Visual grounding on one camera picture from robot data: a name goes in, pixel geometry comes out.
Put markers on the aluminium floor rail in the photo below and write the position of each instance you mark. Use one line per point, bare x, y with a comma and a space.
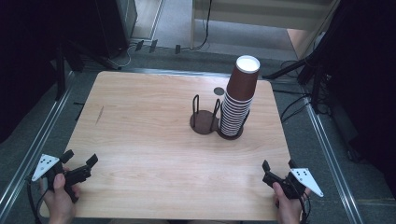
34, 146
333, 161

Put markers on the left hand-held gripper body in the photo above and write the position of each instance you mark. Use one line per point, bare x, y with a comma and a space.
46, 165

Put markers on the stack of brown cups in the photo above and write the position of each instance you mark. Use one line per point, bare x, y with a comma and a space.
239, 90

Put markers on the black tripod stand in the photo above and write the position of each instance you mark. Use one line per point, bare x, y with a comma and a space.
299, 67

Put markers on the person's left hand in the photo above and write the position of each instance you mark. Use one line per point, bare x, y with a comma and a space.
59, 202

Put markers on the black stand legs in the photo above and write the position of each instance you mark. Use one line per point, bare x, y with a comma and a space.
77, 54

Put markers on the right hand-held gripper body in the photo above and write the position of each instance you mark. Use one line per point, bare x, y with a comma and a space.
303, 179

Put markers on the person's right hand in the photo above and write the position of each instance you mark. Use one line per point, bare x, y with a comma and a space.
289, 210

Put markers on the white shelf unit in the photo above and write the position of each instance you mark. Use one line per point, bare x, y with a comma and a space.
264, 12

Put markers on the black cabinet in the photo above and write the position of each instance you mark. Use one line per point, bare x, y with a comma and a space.
116, 25

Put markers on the grey round table grommet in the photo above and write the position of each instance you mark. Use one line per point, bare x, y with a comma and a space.
219, 91

